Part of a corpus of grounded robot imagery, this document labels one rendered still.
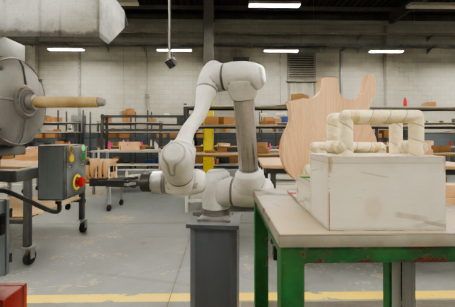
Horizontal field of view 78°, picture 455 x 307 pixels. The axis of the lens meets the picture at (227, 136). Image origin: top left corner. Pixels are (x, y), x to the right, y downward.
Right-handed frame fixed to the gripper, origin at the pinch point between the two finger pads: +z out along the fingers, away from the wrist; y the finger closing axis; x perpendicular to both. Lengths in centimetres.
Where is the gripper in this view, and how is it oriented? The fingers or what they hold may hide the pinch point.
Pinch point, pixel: (99, 181)
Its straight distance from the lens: 121.3
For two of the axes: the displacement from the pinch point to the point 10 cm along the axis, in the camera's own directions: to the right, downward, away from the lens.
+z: -10.0, 0.0, -0.2
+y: -0.2, 0.1, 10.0
